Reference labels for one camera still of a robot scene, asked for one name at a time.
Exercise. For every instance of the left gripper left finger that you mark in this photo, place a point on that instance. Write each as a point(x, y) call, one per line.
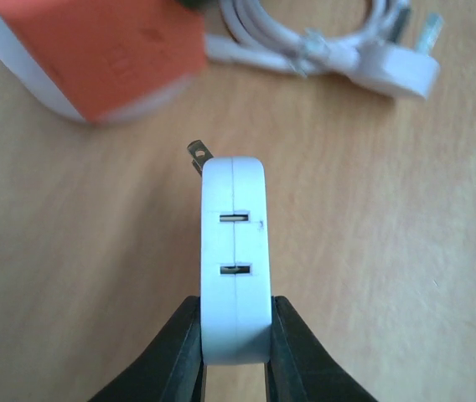
point(171, 367)

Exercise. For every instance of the orange cube socket adapter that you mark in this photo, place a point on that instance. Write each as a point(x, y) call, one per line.
point(102, 55)

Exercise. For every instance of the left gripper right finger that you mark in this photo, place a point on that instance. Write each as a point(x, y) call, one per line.
point(300, 368)

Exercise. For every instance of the round white socket base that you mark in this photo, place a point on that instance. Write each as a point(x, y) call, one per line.
point(22, 65)

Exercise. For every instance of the white usb charger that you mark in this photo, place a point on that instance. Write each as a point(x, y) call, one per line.
point(235, 273)

